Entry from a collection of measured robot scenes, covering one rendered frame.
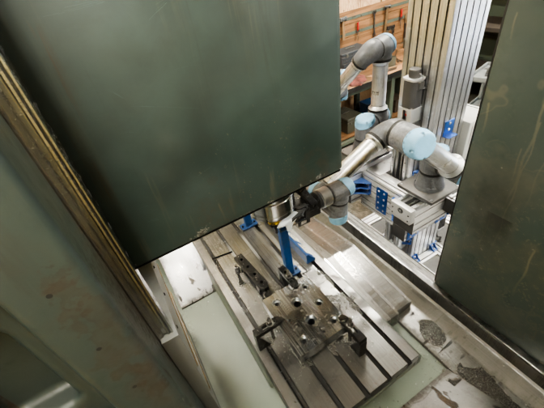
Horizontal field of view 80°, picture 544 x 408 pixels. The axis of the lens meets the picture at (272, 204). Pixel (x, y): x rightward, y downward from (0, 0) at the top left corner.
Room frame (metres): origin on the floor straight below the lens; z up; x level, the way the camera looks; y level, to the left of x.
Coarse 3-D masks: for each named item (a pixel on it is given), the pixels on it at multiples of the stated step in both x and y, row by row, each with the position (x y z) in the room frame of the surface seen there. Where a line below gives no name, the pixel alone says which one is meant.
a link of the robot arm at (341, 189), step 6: (336, 180) 1.01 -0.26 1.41; (342, 180) 0.99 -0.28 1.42; (348, 180) 0.98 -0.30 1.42; (330, 186) 0.96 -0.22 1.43; (336, 186) 0.96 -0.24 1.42; (342, 186) 0.96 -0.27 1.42; (348, 186) 0.96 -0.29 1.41; (354, 186) 0.97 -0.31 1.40; (336, 192) 0.94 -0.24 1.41; (342, 192) 0.94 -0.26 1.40; (348, 192) 0.95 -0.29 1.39; (354, 192) 0.96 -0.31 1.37; (336, 198) 0.93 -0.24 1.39; (342, 198) 0.94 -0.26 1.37; (348, 198) 0.96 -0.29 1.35; (336, 204) 0.94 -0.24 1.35; (342, 204) 0.94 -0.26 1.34
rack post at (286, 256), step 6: (282, 234) 1.01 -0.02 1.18; (282, 240) 1.01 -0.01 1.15; (288, 240) 1.02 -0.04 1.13; (282, 246) 1.01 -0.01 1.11; (288, 246) 1.02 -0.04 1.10; (282, 252) 1.02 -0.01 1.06; (288, 252) 1.02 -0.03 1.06; (288, 258) 1.01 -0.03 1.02; (288, 264) 1.01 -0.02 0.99; (294, 270) 1.03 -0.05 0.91; (300, 270) 1.02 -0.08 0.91
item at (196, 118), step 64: (0, 0) 0.58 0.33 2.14; (64, 0) 0.61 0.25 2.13; (128, 0) 0.65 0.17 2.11; (192, 0) 0.69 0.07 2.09; (256, 0) 0.75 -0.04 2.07; (320, 0) 0.81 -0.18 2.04; (64, 64) 0.60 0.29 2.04; (128, 64) 0.64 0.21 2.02; (192, 64) 0.68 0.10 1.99; (256, 64) 0.74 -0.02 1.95; (320, 64) 0.80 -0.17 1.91; (64, 128) 0.58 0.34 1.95; (128, 128) 0.62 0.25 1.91; (192, 128) 0.67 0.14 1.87; (256, 128) 0.73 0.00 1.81; (320, 128) 0.80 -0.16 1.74; (128, 192) 0.60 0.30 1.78; (192, 192) 0.65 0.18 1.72; (256, 192) 0.71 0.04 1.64
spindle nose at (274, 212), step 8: (280, 200) 0.79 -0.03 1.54; (288, 200) 0.81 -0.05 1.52; (264, 208) 0.79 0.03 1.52; (272, 208) 0.78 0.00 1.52; (280, 208) 0.79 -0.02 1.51; (288, 208) 0.80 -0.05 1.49; (256, 216) 0.81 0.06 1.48; (264, 216) 0.79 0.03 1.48; (272, 216) 0.78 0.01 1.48; (280, 216) 0.79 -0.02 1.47
